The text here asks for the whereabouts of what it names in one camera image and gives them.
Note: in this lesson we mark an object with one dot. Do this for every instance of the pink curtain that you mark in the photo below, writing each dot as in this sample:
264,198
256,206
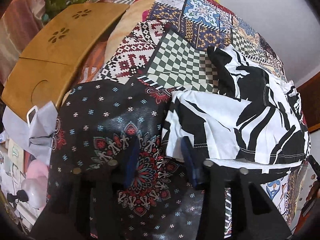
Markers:
21,21

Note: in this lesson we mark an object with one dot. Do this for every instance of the white plastic bag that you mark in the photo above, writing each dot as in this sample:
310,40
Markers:
35,136

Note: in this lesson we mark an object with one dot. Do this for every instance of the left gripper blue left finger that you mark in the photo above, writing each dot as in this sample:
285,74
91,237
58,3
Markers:
130,161

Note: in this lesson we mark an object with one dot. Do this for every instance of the wooden lap desk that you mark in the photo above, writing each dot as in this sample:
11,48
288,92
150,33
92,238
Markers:
49,64

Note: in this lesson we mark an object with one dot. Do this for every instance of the patchwork patterned bedspread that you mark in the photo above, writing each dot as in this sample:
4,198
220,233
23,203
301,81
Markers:
131,96

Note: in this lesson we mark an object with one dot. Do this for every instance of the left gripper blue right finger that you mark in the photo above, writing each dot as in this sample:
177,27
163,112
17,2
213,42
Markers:
194,169

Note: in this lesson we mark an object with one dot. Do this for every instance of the black and white shirt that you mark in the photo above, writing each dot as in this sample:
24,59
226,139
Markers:
255,119

